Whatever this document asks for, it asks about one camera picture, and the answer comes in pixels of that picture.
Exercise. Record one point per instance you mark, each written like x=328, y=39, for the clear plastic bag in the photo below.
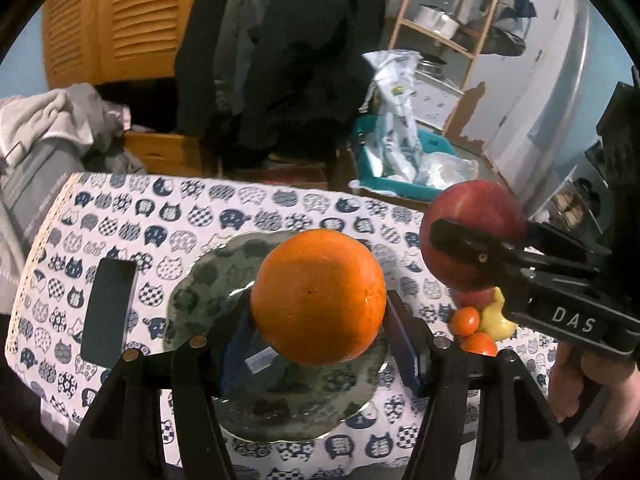
x=440, y=170

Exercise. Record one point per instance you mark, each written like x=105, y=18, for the small mandarin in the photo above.
x=464, y=322

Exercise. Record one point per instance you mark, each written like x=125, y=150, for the steel pot on box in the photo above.
x=432, y=65

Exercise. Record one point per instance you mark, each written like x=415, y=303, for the large orange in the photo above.
x=479, y=343
x=319, y=298

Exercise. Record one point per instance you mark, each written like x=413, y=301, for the white rice bag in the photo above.
x=397, y=110

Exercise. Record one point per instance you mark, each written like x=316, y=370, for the white patterned storage box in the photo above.
x=433, y=100

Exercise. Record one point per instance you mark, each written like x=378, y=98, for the black smartphone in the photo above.
x=107, y=313

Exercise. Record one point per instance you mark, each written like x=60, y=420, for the green patterned plate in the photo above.
x=265, y=396

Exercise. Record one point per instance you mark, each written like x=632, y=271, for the large orange front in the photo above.
x=479, y=343

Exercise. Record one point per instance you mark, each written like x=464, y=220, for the cat pattern tablecloth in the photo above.
x=163, y=224

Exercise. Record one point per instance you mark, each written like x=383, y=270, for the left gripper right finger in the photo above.
x=517, y=436

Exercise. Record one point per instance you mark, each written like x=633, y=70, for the red apple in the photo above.
x=478, y=300
x=476, y=201

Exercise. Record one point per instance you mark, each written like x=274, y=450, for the wooden shelf rack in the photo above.
x=461, y=52

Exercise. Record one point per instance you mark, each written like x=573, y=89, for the person's right hand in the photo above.
x=574, y=369

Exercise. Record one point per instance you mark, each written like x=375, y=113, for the black hanging jacket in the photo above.
x=258, y=78

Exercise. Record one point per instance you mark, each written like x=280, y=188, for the teal plastic crate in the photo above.
x=430, y=141

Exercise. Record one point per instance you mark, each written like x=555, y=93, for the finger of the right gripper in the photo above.
x=457, y=251
x=554, y=242

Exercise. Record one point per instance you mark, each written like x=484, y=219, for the white door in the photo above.
x=505, y=96

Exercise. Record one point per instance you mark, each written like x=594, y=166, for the wooden louvered wardrobe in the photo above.
x=101, y=41

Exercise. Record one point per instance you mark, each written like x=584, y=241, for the wooden drawer box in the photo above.
x=171, y=154

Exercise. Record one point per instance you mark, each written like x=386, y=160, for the grey hanging bag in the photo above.
x=501, y=42

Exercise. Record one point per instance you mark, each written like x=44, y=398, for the white cooking pot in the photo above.
x=437, y=20

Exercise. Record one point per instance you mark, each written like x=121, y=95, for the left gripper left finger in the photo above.
x=121, y=437

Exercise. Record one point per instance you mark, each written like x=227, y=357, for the pile of grey clothes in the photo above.
x=44, y=139

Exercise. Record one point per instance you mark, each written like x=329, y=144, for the shoe rack with shoes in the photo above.
x=576, y=205

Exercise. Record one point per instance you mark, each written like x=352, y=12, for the yellow pear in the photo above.
x=492, y=321

